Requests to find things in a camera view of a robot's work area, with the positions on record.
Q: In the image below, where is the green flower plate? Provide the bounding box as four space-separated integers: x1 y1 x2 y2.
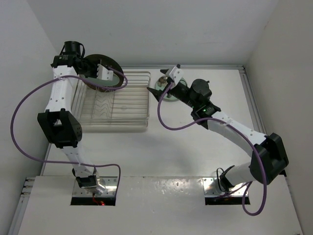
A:
85 74 121 87
155 75 178 102

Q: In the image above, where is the brown ceramic plate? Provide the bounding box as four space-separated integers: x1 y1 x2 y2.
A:
81 54 124 92

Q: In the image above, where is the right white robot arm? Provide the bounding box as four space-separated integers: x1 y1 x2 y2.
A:
148 65 289 192

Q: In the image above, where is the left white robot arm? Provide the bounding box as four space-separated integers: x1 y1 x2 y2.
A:
37 41 101 195

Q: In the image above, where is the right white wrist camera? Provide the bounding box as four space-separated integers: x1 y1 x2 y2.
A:
165 66 184 86

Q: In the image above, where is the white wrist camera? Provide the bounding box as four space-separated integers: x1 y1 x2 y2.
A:
97 64 113 81
165 66 184 86

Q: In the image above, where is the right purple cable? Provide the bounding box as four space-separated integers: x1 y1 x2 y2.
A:
157 82 267 216

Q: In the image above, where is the purple cable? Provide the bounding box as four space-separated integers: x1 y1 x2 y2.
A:
10 68 128 191
157 82 267 216

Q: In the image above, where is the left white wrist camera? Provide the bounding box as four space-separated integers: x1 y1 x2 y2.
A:
97 64 113 81

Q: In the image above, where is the wire dish rack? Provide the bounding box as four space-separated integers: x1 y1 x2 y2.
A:
71 70 151 133

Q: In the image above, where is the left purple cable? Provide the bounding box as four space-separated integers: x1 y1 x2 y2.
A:
10 68 128 191

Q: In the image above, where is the aluminium frame rail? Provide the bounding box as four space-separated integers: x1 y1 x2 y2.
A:
239 65 279 176

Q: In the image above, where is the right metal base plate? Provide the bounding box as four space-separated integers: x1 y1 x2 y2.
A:
202 177 247 198

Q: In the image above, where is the metal base plate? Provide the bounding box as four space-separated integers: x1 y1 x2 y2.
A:
202 177 247 198
72 177 118 198

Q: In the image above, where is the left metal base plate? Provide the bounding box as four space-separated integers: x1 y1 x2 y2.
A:
72 177 118 198

